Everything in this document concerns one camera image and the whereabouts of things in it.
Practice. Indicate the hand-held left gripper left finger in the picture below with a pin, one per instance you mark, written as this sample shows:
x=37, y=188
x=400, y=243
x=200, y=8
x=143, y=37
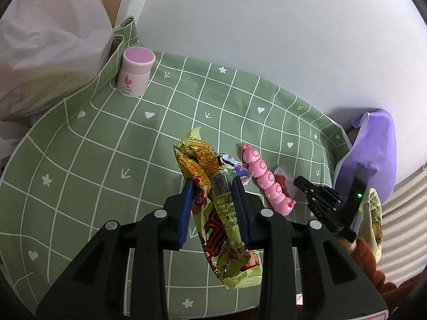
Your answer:
x=186, y=206

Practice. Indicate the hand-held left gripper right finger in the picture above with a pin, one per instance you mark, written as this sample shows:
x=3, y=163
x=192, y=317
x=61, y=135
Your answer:
x=238, y=206

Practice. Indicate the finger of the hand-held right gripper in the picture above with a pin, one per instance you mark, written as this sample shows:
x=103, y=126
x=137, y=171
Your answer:
x=317, y=190
x=327, y=216

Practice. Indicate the yellow snack packet red print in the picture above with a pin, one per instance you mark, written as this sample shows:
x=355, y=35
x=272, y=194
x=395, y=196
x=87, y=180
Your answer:
x=213, y=180

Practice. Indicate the purple bag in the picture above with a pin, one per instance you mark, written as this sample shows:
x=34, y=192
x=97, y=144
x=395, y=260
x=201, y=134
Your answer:
x=370, y=146

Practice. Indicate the person's right forearm brown sleeve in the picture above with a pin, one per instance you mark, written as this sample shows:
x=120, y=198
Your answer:
x=367, y=260

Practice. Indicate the pale yellow packet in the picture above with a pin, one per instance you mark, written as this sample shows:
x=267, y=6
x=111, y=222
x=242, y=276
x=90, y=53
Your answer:
x=373, y=220

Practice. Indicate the red small wrapper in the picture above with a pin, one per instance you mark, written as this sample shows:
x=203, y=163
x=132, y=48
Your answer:
x=285, y=181

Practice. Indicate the silver purple foil wrapper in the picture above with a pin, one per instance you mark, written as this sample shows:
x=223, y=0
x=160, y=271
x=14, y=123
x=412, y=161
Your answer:
x=237, y=168

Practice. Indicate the pink caterpillar toy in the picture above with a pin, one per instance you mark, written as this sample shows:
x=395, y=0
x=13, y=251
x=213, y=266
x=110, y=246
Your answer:
x=267, y=180

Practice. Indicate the white ribbed panel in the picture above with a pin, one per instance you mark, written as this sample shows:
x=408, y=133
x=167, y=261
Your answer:
x=407, y=226

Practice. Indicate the dark red garment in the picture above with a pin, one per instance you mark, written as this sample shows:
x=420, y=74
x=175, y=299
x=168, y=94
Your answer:
x=403, y=290

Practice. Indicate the green checked tablecloth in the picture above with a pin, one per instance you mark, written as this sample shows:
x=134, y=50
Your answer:
x=100, y=146

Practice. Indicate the pink round jar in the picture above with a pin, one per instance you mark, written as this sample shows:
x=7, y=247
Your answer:
x=133, y=76

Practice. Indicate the white crumpled cloth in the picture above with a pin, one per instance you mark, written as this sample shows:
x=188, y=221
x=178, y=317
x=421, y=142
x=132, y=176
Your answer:
x=10, y=140

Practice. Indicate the white plastic bag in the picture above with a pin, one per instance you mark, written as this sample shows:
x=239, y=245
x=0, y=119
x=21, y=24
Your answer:
x=50, y=50

